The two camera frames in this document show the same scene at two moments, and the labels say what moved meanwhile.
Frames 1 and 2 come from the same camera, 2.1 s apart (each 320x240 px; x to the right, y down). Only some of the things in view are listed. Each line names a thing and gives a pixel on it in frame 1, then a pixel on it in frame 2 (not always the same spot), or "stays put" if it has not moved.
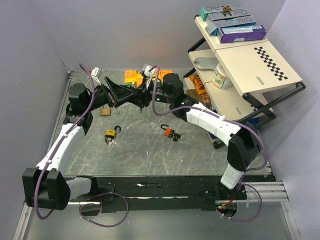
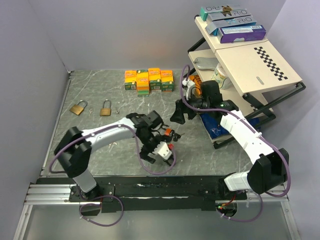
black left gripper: x=121 y=93 to x=146 y=151
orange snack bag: x=199 y=84 stays put
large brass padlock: x=105 y=111 stays put
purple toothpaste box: x=229 y=34 stays put
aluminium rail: x=271 y=191 stays put
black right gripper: x=143 y=90 to x=178 y=116
